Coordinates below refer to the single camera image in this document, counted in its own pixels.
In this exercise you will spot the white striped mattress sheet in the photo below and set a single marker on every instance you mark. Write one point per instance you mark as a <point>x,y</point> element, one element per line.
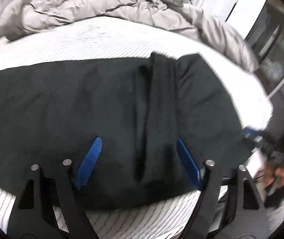
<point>107,39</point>

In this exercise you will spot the glass door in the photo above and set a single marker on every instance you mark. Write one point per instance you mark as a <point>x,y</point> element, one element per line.
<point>274,37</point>

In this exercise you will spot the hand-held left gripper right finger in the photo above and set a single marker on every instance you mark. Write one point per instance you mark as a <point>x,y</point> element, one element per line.
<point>188,161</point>

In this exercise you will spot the black pants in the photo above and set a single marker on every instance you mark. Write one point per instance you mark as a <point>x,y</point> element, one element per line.
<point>94,104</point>

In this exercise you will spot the person's right hand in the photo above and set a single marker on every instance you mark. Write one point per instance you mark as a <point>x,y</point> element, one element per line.
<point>281,174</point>

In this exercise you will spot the grey duvet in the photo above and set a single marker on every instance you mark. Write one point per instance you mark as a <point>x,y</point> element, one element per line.
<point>107,2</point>

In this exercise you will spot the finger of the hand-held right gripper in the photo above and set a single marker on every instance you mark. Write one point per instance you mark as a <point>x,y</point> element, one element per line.
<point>253,133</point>

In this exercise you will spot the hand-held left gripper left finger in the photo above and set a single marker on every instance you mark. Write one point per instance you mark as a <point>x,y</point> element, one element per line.
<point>89,161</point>

